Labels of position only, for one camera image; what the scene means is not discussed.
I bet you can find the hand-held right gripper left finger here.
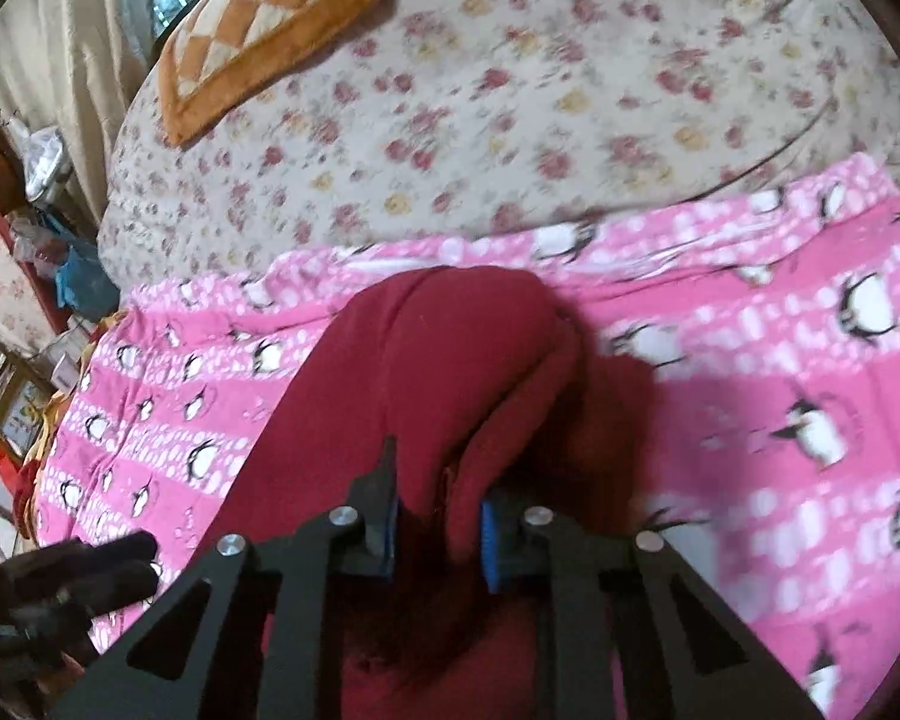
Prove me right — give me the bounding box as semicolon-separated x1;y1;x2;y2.
45;435;402;720

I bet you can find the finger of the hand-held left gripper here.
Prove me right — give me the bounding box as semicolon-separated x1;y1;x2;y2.
67;562;160;612
15;531;158;586

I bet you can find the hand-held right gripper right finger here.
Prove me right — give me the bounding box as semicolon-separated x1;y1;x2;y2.
480;490;826;720

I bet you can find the dark red garment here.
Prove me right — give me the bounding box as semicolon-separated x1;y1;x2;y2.
195;264;668;720

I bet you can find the blue plastic bag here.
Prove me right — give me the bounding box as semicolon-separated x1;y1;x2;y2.
54;229;121;312

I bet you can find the pink penguin print blanket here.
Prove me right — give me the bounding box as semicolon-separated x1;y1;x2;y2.
34;154;900;720

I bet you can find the cluttered red shelf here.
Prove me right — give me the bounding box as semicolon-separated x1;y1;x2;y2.
0;94;76;316

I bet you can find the floral bed sheet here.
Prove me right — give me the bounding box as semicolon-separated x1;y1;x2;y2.
97;0;900;293

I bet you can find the beige curtain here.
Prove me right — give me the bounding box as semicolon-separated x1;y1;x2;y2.
0;0;155;218

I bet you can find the orange checkered cushion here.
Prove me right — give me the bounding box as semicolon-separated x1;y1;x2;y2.
157;0;389;149

